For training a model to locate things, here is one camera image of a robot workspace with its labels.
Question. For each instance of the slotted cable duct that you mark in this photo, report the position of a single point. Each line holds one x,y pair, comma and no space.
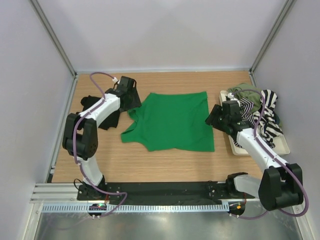
101,208

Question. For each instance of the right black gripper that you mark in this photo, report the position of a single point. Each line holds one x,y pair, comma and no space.
217,110

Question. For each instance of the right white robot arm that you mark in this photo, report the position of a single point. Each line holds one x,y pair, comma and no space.
281,184

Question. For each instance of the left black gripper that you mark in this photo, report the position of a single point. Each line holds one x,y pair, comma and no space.
135,102

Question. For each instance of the left aluminium frame post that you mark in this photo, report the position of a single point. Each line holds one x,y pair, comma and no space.
52,35

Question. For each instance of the white plastic tray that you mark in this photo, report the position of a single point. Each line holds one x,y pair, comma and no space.
281,146

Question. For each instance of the aluminium frame post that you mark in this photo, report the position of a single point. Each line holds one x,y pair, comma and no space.
280,19
52,35

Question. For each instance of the right aluminium frame post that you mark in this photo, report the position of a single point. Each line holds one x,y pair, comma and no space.
280,19

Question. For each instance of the black white striped tank top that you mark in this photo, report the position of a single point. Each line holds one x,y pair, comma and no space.
266,129

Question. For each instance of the olive green tank top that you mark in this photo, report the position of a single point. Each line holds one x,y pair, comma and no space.
248,95

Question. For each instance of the aluminium front rail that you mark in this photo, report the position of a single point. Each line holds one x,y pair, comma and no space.
54,193

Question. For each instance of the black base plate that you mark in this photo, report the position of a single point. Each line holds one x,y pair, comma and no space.
175,193

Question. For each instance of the bright green tank top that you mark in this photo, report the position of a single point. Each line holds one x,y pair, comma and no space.
171,121

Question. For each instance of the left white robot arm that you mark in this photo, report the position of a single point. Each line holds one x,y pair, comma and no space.
80,137

